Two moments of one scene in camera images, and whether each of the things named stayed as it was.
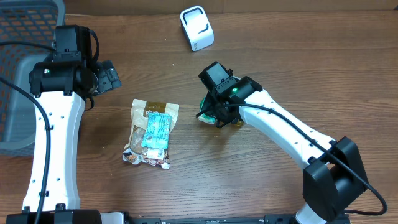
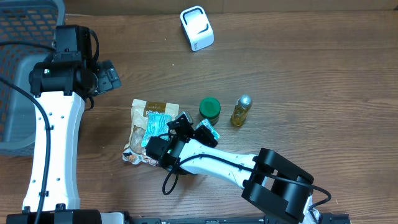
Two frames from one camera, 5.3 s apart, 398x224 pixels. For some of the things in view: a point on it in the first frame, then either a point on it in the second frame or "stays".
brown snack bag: x=135 y=152 stays
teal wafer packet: x=157 y=130 stays
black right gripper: x=230 y=119 -> x=204 y=132
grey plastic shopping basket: x=33 y=20 stays
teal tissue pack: x=206 y=118 -> x=207 y=124
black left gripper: x=107 y=76 stays
